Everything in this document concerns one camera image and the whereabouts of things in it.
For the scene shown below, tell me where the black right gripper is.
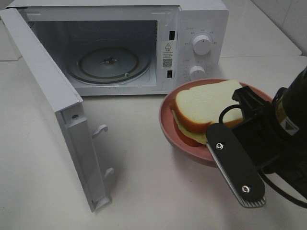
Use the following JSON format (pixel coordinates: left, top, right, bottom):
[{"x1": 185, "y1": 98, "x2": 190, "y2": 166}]
[{"x1": 206, "y1": 86, "x2": 307, "y2": 208}]

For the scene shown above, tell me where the white lower microwave knob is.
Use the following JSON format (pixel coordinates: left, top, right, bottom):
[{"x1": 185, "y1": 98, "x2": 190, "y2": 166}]
[{"x1": 189, "y1": 65, "x2": 209, "y2": 81}]

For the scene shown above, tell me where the glass microwave turntable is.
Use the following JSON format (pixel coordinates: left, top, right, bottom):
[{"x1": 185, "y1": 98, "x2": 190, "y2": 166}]
[{"x1": 66, "y1": 40, "x2": 154, "y2": 85}]

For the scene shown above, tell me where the toast sandwich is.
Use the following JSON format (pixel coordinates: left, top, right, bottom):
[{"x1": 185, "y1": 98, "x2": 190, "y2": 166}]
[{"x1": 169, "y1": 80, "x2": 242, "y2": 147}]

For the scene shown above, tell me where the white upper microwave knob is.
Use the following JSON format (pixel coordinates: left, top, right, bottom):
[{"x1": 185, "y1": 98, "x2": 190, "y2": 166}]
[{"x1": 192, "y1": 34, "x2": 212, "y2": 55}]

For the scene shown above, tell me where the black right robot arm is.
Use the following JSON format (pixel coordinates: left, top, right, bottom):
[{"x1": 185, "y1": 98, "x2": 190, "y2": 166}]
[{"x1": 206, "y1": 70, "x2": 307, "y2": 208}]

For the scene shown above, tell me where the white adjacent table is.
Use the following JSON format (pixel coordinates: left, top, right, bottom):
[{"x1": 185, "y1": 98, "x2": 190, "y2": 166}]
[{"x1": 221, "y1": 0, "x2": 302, "y2": 58}]

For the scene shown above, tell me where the white microwave door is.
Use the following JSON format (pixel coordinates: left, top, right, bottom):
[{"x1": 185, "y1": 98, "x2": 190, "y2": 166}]
[{"x1": 0, "y1": 8, "x2": 114, "y2": 212}]

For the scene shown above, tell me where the white microwave oven body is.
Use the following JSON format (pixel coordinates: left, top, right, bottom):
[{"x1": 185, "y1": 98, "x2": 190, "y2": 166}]
[{"x1": 0, "y1": 0, "x2": 229, "y2": 96}]

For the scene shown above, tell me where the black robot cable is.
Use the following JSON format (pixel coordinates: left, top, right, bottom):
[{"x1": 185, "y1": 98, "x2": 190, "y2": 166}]
[{"x1": 218, "y1": 104, "x2": 307, "y2": 209}]

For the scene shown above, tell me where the white microwave knob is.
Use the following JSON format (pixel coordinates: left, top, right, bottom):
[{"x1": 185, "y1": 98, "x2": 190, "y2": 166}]
[
  {"x1": 192, "y1": 34, "x2": 212, "y2": 55},
  {"x1": 189, "y1": 65, "x2": 209, "y2": 81}
]

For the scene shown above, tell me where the pink plate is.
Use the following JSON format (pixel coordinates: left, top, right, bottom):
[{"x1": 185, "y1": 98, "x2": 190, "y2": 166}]
[{"x1": 159, "y1": 78, "x2": 274, "y2": 168}]

